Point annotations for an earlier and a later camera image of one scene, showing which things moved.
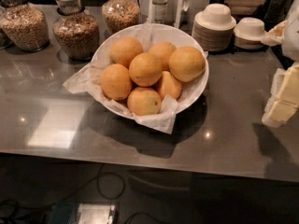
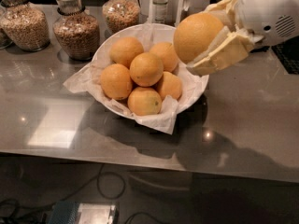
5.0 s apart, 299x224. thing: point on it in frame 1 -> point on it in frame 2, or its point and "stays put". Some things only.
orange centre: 146,69 stays put
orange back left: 123,49 stays put
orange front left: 116,81 stays put
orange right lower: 169,86 stays put
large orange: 187,63 -> 194,34
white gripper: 291,36 -> 270,13
